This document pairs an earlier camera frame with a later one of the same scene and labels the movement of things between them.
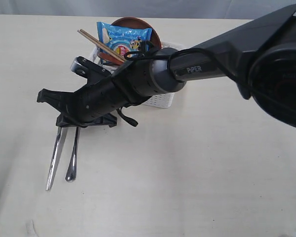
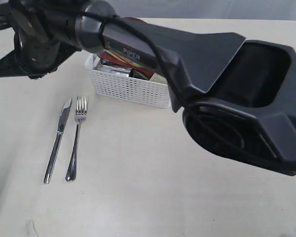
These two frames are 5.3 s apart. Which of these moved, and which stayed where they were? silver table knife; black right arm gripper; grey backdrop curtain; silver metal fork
Moved: black right arm gripper; silver table knife
Stayed: silver metal fork; grey backdrop curtain
